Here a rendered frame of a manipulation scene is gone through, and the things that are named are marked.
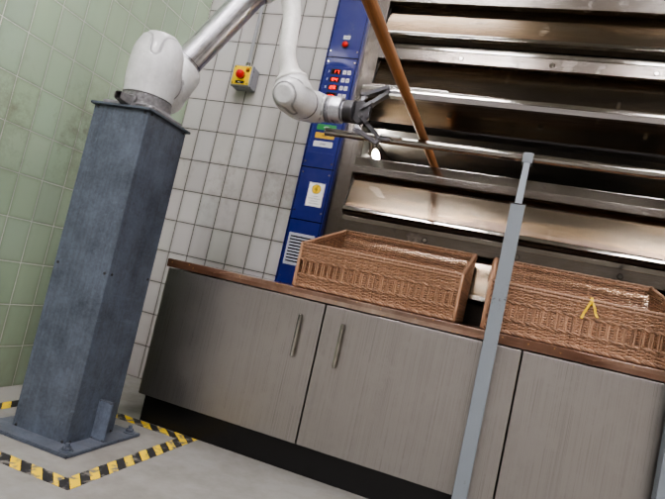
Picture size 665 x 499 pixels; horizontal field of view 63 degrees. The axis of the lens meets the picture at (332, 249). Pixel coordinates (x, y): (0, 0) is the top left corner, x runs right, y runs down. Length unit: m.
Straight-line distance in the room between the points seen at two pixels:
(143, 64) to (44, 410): 1.06
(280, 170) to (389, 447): 1.32
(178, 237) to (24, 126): 0.87
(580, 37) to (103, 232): 1.90
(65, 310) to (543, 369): 1.38
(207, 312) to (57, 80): 0.98
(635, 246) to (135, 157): 1.75
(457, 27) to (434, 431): 1.64
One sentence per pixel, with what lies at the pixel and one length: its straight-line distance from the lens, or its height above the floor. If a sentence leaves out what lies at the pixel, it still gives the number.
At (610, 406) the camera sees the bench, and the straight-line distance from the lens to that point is 1.70.
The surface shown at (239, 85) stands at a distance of 2.63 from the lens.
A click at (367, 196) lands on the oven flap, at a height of 1.01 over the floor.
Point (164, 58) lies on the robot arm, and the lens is 1.85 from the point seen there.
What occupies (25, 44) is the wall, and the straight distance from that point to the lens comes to 2.15.
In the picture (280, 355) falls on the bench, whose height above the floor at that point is 0.35.
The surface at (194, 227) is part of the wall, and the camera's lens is 2.62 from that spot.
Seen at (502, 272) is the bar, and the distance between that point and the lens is 1.61.
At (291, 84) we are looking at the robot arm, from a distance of 1.71.
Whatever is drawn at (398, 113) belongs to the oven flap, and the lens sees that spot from 2.37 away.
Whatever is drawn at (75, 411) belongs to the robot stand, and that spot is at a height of 0.10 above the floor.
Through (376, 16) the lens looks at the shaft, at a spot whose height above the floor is 1.18.
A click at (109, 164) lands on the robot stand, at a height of 0.81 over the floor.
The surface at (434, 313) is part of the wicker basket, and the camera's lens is 1.73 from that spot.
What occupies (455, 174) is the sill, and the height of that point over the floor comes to 1.16.
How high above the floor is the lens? 0.60
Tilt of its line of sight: 4 degrees up
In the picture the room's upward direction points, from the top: 13 degrees clockwise
